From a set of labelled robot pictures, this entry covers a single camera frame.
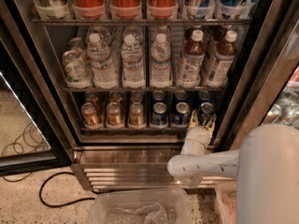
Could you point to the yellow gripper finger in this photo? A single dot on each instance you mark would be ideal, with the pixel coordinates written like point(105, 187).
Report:
point(210, 126)
point(194, 120)

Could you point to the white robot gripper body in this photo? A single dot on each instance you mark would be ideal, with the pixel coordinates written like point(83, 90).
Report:
point(200, 133)

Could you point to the blue pepsi can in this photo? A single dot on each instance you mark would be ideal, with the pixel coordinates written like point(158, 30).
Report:
point(158, 97)
point(180, 96)
point(205, 111)
point(158, 116)
point(204, 97)
point(181, 114)

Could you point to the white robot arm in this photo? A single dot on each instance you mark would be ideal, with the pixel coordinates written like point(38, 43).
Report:
point(265, 167)

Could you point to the gold can front right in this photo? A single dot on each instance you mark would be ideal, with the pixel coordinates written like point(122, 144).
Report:
point(136, 114)

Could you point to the gold can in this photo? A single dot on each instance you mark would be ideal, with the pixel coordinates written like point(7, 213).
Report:
point(115, 96)
point(136, 96)
point(91, 97)
point(113, 114)
point(136, 114)
point(90, 114)

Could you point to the gold can rear right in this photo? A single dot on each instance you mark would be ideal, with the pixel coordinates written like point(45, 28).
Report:
point(136, 96)

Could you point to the silver can behind right door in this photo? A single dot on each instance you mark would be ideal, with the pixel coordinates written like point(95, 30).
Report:
point(290, 115)

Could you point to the gold can front middle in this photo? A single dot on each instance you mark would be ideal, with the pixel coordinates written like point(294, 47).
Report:
point(113, 114)

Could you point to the gold can rear middle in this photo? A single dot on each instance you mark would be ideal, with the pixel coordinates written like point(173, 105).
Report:
point(115, 96)

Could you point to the stainless steel fridge grille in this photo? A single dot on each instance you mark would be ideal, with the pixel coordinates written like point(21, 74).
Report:
point(150, 168)

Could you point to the gold can front left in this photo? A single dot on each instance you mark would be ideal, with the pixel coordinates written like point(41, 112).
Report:
point(90, 114)

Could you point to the gold can rear left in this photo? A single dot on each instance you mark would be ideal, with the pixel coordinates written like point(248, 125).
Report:
point(91, 97)

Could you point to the blue pepsi bottle left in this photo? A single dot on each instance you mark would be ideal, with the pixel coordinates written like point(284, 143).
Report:
point(198, 9)

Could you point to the silver green can rear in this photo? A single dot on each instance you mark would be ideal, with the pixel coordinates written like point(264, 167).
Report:
point(76, 43)

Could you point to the open glass fridge door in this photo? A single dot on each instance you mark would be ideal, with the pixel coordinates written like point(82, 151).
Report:
point(27, 141)

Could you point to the green white bottle top shelf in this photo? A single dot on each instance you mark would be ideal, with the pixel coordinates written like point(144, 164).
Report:
point(51, 9)

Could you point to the clear water bottle right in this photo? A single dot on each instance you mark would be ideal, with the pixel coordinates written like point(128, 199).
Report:
point(160, 64)

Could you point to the clear water bottle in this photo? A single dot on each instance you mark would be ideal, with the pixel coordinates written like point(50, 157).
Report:
point(160, 64)
point(102, 62)
point(133, 74)

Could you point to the brown tea bottle right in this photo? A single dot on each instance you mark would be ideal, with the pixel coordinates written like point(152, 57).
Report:
point(220, 59)

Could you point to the brown tea bottle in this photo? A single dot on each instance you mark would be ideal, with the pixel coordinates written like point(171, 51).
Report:
point(191, 59)
point(220, 59)

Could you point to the bin with pink bubble wrap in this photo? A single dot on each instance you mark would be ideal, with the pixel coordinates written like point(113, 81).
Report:
point(225, 202)

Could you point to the brown tea bottle left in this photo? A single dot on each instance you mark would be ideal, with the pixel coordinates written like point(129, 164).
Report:
point(191, 59)

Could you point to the clear plastic bin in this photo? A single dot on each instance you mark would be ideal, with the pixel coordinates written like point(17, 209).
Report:
point(144, 206)

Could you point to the clear water bottle middle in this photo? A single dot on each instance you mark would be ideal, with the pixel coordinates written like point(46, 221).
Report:
point(133, 74)

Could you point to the clear water bottle left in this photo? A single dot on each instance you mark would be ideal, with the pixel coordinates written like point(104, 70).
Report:
point(102, 62)

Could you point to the red coca-cola bottle right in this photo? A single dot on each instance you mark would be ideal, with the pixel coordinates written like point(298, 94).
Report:
point(161, 9)

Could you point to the red coca-cola bottle middle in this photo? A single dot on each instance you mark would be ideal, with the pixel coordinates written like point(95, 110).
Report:
point(126, 9)

